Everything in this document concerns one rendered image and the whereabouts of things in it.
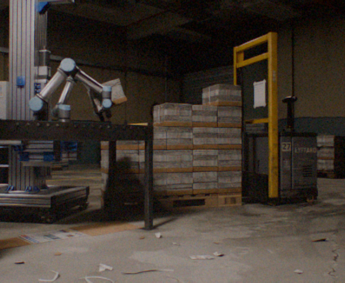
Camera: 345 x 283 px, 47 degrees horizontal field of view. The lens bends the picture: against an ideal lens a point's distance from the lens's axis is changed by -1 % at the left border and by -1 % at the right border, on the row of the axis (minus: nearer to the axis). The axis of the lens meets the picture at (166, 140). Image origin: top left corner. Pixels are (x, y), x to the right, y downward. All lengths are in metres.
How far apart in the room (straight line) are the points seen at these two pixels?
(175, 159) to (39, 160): 1.31
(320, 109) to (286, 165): 5.91
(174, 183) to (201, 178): 0.31
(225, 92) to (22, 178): 2.20
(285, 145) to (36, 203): 2.62
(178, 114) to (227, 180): 0.88
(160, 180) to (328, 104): 6.89
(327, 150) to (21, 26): 6.10
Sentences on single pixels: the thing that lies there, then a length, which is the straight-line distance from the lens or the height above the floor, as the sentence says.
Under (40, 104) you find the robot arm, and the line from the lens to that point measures 3.44.
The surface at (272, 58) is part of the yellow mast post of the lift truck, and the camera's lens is 4.45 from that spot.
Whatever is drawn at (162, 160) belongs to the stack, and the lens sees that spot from 3.95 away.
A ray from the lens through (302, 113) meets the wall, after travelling 10.57.
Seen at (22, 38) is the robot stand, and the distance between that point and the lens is 4.00.
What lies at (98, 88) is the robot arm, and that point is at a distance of 3.57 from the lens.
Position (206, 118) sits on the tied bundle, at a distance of 4.16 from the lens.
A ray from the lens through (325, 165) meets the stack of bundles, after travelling 8.28.
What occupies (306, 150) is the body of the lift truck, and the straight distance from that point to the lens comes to 4.69.
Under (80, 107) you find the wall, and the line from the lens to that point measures 11.21.
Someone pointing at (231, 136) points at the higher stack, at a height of 0.74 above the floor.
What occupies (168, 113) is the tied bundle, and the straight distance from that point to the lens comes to 3.99.
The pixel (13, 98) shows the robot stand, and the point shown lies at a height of 1.08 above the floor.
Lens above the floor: 0.65
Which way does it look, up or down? 1 degrees up
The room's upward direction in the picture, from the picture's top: straight up
